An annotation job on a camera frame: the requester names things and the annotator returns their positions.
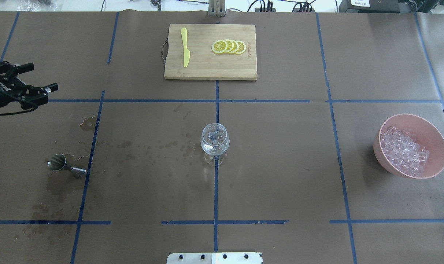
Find clear wine glass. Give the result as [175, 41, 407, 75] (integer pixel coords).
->
[200, 122, 230, 166]

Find lemon slice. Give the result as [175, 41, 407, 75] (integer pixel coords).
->
[223, 40, 235, 53]
[228, 40, 239, 54]
[211, 40, 229, 54]
[235, 40, 247, 55]

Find pink bowl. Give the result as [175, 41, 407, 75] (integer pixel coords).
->
[373, 113, 444, 179]

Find plastic bag clutter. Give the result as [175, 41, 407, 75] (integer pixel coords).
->
[17, 0, 64, 12]

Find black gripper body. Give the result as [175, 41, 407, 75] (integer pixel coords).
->
[0, 77, 26, 108]

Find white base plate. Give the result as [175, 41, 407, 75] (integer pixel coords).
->
[166, 252, 263, 264]

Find yellow plastic knife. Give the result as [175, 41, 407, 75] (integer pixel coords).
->
[181, 28, 191, 67]

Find aluminium frame post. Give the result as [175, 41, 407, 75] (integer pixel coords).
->
[207, 0, 226, 17]

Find black box with label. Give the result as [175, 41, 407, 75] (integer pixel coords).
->
[338, 0, 400, 14]

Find steel double jigger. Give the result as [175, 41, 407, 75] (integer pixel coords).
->
[47, 154, 86, 178]

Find ice cubes pile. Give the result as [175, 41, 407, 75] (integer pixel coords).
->
[380, 126, 430, 177]

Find bamboo cutting board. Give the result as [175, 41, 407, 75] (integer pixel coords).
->
[164, 23, 258, 81]

